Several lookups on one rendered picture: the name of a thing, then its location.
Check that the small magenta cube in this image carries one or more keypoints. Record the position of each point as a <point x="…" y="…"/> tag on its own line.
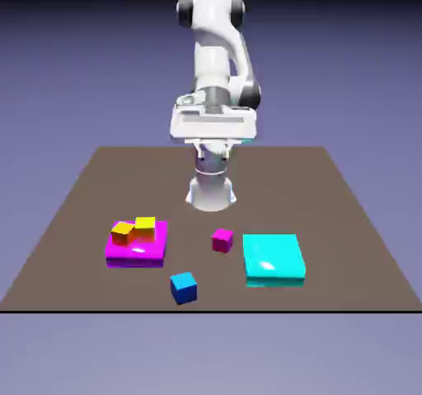
<point x="222" y="240"/>

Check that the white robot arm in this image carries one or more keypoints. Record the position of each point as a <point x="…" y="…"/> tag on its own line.
<point x="211" y="38"/>

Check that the small orange cube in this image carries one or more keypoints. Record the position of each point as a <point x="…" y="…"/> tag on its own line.
<point x="122" y="232"/>

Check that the large magenta box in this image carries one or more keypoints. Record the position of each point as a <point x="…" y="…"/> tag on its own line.
<point x="136" y="250"/>

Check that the large cyan box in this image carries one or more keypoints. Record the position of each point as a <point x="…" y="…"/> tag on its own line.
<point x="272" y="258"/>

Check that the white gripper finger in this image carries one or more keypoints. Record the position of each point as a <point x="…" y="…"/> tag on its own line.
<point x="226" y="150"/>
<point x="199" y="150"/>

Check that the small yellow cube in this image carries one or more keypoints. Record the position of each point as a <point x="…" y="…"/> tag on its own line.
<point x="145" y="226"/>

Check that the small blue cube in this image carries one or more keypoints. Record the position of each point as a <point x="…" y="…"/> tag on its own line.
<point x="183" y="287"/>

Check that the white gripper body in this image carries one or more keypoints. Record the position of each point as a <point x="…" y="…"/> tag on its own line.
<point x="212" y="126"/>

